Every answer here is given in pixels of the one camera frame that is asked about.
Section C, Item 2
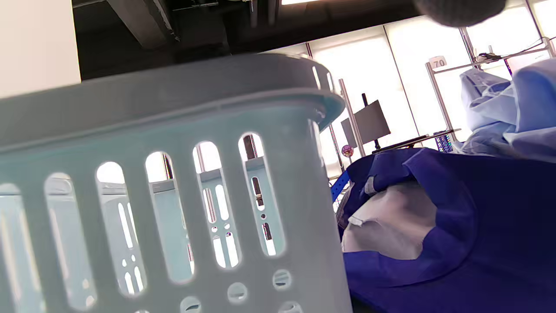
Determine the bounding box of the person's left hand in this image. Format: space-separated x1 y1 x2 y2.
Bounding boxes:
413 0 506 27

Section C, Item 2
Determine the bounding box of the light blue shirt apparel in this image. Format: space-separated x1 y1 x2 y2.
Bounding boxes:
452 58 556 163

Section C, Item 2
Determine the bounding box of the blue cap apparel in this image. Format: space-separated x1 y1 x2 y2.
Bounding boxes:
331 147 556 313

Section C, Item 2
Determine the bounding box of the light blue hand basket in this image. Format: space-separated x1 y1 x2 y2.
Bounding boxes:
0 53 353 313

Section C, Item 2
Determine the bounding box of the small blue box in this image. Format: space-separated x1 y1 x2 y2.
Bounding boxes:
434 132 454 153

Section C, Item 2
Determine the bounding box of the black monitor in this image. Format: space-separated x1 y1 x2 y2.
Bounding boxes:
341 93 391 150

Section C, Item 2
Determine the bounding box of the grey metal frame with tag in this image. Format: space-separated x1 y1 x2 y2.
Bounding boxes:
425 37 556 153

